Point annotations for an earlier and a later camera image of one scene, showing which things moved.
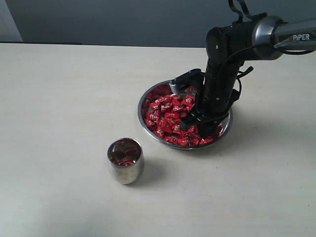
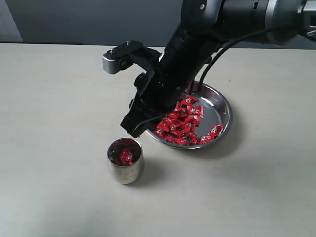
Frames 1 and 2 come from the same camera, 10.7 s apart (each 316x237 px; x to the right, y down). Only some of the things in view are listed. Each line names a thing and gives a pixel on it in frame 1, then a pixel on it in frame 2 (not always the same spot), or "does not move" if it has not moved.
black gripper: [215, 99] -> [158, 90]
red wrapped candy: [182, 141] does not move
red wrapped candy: [204, 140] does not move
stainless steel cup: [125, 158] does not move
